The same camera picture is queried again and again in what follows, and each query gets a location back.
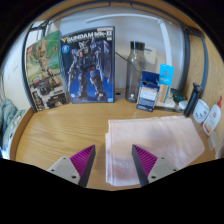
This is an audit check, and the grey-green bedding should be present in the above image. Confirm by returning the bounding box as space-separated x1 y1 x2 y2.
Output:
0 98 26 158

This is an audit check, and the pink towel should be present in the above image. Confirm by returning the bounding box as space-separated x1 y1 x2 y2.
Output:
104 115 206 188

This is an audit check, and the white wall outlet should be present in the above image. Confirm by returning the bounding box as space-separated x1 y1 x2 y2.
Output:
143 46 158 64

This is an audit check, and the green tree-figure toy box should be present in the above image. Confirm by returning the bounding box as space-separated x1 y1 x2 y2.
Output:
25 30 71 113

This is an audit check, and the dark transparent water bottle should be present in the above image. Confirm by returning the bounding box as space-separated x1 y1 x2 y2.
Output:
124 40 147 104

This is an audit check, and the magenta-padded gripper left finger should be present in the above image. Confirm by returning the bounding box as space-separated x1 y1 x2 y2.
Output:
46 144 97 188

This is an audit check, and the slim light blue box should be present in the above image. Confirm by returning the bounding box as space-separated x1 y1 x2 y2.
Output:
157 63 175 104

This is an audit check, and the small dark blue box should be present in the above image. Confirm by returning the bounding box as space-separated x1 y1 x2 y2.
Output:
135 70 160 113

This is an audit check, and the white bottle with red nozzle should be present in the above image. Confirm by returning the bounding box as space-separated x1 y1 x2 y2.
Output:
202 95 224 136

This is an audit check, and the white mug with black print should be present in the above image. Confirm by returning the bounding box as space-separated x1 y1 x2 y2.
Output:
192 98 211 124

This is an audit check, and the dark green round container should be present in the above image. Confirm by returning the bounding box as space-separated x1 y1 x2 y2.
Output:
169 87 186 104

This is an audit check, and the dark grey metal desk frame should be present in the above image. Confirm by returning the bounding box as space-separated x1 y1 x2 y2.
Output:
21 0 209 113

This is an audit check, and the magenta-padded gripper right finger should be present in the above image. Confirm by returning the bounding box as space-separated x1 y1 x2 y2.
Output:
131 144 179 188

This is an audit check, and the blue robot model kit box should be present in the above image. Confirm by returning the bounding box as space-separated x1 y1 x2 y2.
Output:
59 26 116 104

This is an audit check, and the white desk lamp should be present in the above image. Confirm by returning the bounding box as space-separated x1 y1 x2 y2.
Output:
84 13 178 110

